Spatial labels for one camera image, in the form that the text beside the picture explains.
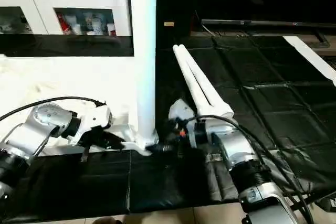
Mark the white plastic table leg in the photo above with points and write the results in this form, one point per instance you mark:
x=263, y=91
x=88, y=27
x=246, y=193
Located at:
x=191, y=77
x=143, y=51
x=205, y=85

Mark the black work mat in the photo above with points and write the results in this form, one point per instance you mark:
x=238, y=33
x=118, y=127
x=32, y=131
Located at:
x=184, y=182

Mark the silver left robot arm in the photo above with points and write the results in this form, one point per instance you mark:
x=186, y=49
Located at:
x=31, y=129

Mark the white glass-door cabinet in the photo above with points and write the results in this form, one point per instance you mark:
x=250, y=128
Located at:
x=58, y=1

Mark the small tan label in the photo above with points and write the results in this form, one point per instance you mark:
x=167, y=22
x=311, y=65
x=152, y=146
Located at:
x=169, y=24

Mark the white flat board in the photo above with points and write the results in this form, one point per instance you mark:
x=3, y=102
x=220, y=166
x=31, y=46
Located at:
x=312, y=56

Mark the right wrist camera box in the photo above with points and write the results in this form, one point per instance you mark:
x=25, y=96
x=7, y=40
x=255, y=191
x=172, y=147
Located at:
x=181, y=109

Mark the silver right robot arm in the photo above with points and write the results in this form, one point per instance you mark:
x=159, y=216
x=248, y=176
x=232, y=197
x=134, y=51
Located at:
x=241, y=156

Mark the red bottle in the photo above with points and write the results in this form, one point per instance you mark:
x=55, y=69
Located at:
x=62, y=23

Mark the white plastic table top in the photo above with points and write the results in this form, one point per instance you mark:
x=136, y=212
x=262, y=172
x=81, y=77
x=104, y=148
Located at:
x=68, y=82

